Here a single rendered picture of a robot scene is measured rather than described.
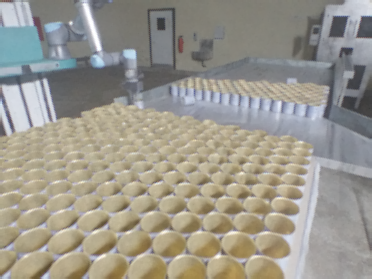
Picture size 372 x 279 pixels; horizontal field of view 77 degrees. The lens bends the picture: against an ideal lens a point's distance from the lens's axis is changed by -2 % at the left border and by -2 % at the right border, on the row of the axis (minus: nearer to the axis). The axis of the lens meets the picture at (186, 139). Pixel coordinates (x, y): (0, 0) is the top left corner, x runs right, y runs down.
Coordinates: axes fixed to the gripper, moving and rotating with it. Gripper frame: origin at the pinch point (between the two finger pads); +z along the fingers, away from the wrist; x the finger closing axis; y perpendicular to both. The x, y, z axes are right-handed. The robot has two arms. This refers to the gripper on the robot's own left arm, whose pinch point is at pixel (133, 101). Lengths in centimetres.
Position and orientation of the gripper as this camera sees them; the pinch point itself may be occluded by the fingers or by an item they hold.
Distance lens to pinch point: 159.1
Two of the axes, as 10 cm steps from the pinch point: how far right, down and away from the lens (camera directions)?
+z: 0.0, 9.0, 4.3
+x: 8.6, 2.2, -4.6
